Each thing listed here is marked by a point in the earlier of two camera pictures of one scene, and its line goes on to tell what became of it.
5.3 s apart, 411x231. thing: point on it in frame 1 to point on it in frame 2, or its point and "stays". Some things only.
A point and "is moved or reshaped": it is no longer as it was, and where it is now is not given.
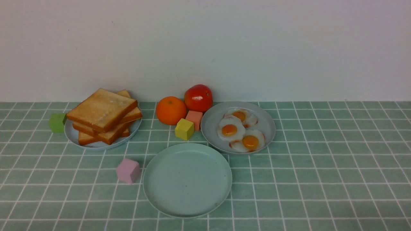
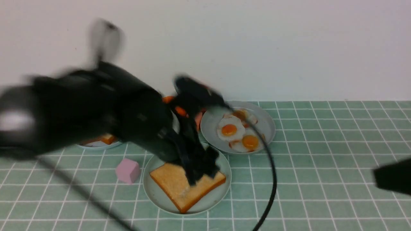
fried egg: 230,128 stays
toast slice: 102,109 is moved or reshaped
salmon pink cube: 195,117 stays
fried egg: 252,141 stays
